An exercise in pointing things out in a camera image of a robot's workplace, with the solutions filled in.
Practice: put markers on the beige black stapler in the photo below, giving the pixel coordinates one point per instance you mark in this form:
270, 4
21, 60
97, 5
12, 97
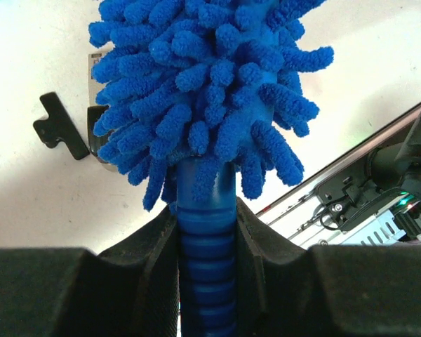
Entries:
95, 111

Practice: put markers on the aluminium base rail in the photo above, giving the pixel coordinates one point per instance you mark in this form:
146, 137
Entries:
341, 204

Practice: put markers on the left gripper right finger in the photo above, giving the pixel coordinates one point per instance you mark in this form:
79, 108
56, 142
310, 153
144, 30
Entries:
284, 290

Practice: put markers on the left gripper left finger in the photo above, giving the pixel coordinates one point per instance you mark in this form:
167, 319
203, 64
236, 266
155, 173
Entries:
130, 289

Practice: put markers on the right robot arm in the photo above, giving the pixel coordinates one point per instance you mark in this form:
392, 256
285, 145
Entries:
399, 165

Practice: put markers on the black T-shaped plastic piece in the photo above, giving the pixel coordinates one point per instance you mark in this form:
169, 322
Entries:
59, 128

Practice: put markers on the blue microfiber duster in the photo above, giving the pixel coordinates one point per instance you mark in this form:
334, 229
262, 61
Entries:
196, 92

